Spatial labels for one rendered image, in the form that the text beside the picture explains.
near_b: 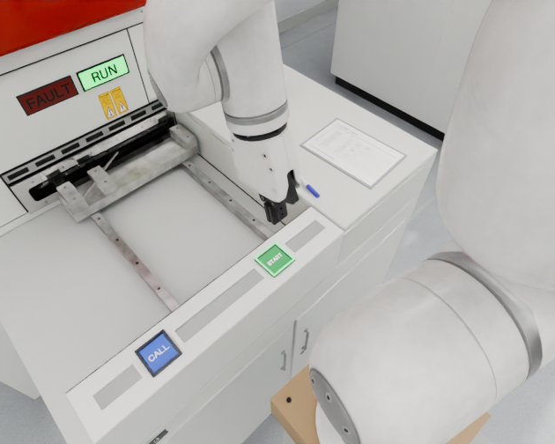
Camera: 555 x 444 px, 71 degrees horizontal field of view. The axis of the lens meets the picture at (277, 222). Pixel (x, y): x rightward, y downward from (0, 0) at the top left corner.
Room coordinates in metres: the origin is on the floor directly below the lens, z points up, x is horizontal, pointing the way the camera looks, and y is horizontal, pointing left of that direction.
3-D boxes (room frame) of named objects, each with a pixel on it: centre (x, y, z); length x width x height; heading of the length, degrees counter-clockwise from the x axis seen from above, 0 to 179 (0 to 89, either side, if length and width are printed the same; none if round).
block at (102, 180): (0.68, 0.43, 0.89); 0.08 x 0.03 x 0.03; 44
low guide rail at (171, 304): (0.50, 0.34, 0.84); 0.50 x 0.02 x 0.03; 44
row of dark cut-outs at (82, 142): (0.77, 0.46, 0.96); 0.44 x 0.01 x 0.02; 134
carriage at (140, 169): (0.74, 0.38, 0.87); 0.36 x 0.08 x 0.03; 134
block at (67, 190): (0.63, 0.49, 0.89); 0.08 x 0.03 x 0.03; 44
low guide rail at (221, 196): (0.69, 0.15, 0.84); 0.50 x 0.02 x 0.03; 44
